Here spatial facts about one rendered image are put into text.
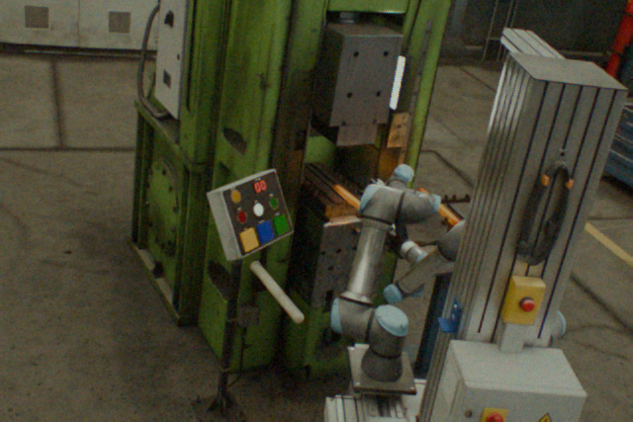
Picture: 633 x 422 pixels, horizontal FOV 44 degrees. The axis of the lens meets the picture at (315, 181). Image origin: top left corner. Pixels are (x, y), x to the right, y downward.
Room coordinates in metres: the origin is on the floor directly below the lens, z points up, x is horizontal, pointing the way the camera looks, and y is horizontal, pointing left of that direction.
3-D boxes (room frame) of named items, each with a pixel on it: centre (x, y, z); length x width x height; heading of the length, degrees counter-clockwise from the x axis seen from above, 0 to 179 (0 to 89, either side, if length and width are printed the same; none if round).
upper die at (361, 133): (3.43, -0.03, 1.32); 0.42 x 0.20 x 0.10; 33
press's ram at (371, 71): (3.45, -0.07, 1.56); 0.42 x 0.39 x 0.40; 33
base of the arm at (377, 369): (2.30, -0.33, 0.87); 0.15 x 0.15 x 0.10
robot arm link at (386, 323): (2.30, -0.32, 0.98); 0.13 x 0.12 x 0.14; 78
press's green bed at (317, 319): (3.47, -0.08, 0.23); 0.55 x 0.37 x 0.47; 33
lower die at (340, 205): (3.43, -0.03, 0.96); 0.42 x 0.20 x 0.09; 33
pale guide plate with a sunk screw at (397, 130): (3.53, -0.34, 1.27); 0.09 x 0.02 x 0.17; 123
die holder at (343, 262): (3.47, -0.08, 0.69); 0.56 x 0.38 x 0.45; 33
